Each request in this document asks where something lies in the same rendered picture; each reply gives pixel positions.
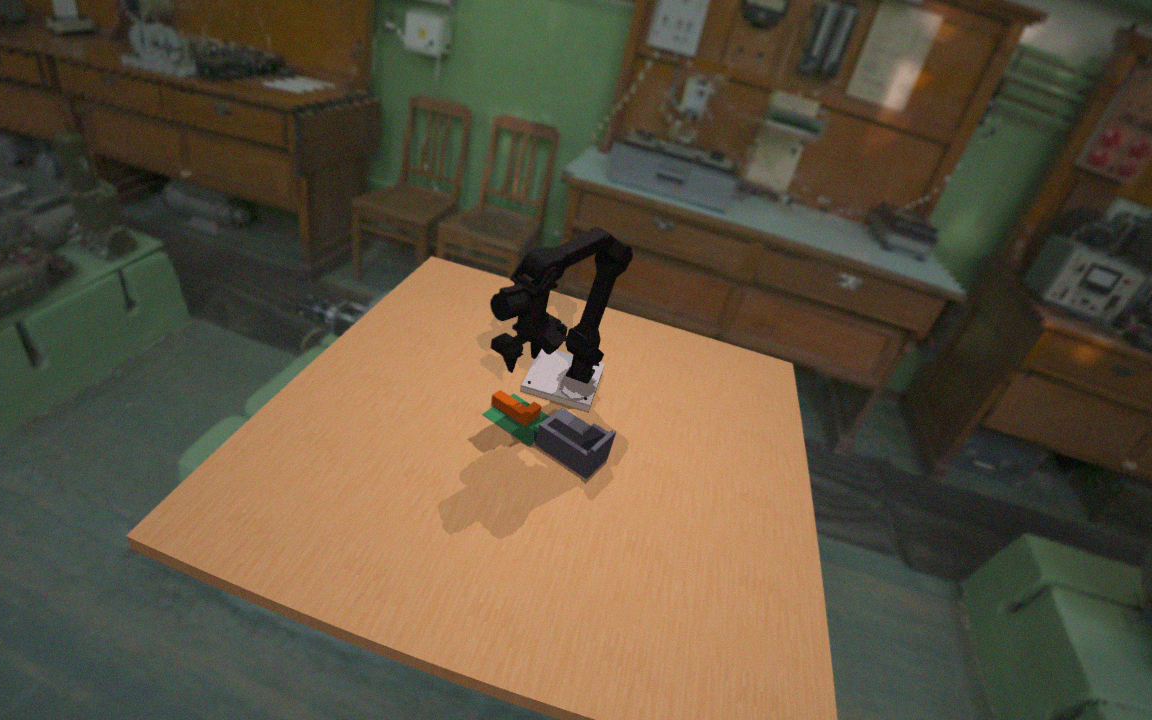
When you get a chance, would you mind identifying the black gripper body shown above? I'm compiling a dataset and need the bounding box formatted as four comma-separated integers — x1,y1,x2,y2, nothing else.
490,311,562,361

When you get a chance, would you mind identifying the orange l-shaped part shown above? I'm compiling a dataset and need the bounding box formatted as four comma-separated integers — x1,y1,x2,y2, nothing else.
491,391,541,426

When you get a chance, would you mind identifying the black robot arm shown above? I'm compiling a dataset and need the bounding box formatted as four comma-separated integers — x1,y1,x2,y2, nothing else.
490,227,632,384

